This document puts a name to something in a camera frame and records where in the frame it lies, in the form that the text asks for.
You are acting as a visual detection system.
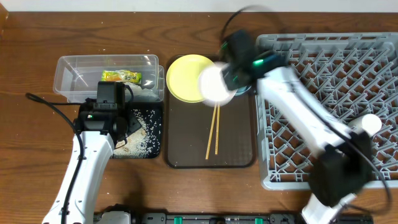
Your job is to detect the light blue bowl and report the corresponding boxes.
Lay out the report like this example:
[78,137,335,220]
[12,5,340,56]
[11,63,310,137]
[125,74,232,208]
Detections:
[234,85,251,96]

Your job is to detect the pile of rice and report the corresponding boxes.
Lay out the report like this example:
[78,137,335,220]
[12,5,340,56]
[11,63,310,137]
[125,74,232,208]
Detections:
[112,109,162,159]

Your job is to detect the white rice bowl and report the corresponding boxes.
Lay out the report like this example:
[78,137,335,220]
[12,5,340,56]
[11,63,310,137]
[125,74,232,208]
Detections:
[198,62,237,106]

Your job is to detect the white napkin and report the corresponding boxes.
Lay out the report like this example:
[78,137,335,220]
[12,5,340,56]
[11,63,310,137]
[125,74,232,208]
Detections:
[125,82,157,98]

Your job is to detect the green snack wrapper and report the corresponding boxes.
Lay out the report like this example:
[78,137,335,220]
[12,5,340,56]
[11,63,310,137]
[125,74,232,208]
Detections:
[101,70,142,84]

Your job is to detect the yellow plate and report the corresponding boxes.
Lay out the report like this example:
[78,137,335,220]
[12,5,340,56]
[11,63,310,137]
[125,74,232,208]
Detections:
[166,54,214,103]

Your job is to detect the white cup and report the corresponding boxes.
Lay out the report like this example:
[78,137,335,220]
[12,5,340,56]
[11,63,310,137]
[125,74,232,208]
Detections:
[348,114,382,137]

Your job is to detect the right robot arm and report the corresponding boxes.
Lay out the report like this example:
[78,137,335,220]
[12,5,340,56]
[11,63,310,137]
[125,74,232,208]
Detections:
[220,50,372,223]

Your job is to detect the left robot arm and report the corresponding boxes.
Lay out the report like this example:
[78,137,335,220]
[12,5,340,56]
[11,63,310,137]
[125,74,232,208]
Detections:
[42,103,139,223]

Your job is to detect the black food waste tray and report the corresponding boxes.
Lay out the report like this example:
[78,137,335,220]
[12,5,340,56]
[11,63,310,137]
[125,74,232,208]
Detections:
[73,100,162,159]

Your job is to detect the clear plastic waste bin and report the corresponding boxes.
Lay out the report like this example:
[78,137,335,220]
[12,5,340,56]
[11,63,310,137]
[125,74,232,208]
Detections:
[53,54,165,103]

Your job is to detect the grey dishwasher rack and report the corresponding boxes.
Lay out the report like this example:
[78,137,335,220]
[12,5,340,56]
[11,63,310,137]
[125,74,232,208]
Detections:
[256,33,397,190]

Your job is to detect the right wooden chopstick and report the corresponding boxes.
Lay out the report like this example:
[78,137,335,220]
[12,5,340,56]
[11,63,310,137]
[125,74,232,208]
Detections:
[215,105,220,155]

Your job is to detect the wooden chopstick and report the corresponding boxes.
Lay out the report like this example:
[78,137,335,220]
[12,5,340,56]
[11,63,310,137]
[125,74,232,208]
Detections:
[205,106,217,160]
[215,105,220,155]

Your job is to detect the brown serving tray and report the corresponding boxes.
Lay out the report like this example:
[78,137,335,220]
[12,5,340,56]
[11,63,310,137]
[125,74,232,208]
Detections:
[162,54,258,169]

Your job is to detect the left wooden chopstick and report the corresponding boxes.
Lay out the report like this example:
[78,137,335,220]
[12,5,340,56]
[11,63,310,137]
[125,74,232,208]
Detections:
[205,106,217,160]

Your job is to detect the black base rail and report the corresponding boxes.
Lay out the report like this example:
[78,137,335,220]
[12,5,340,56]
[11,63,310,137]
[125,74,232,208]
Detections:
[93,212,374,224]

